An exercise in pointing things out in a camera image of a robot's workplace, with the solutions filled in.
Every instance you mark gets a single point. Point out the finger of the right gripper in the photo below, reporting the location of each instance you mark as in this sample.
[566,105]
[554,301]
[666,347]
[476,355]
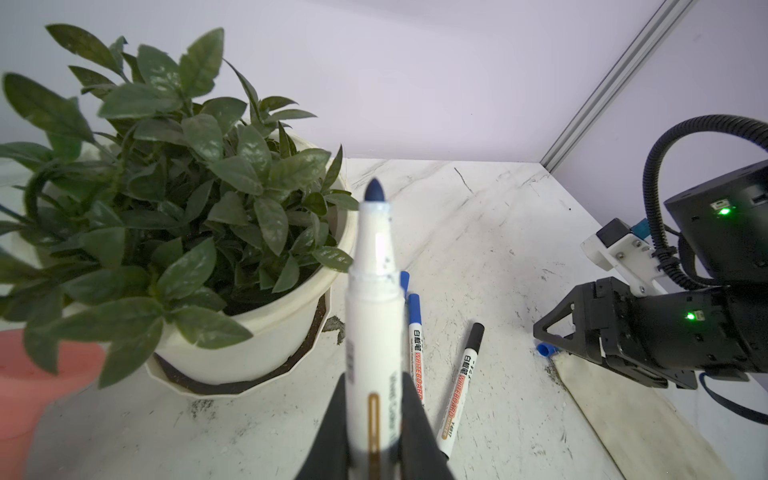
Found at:
[568,325]

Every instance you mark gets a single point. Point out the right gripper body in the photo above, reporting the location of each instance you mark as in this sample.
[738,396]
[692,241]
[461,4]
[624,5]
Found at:
[665,339]

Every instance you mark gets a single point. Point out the white plant saucer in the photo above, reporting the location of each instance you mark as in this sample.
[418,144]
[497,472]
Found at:
[283,334]

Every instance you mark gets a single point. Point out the white marker pen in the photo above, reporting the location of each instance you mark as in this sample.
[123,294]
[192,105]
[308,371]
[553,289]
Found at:
[416,344]
[404,282]
[448,430]
[374,343]

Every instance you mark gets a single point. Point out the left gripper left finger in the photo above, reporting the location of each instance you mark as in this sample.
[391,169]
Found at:
[328,458]

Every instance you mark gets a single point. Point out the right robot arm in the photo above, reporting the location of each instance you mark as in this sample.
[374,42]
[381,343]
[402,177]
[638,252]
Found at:
[724,221]

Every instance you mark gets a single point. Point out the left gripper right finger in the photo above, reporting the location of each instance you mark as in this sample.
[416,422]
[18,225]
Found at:
[419,455]

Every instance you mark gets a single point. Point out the beige green-fingered glove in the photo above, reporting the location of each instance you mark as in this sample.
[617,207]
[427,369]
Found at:
[640,429]

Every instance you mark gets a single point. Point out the pink watering can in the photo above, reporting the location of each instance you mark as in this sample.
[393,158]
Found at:
[26,390]

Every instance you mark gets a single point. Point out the potted green plant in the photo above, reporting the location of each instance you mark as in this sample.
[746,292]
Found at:
[191,212]

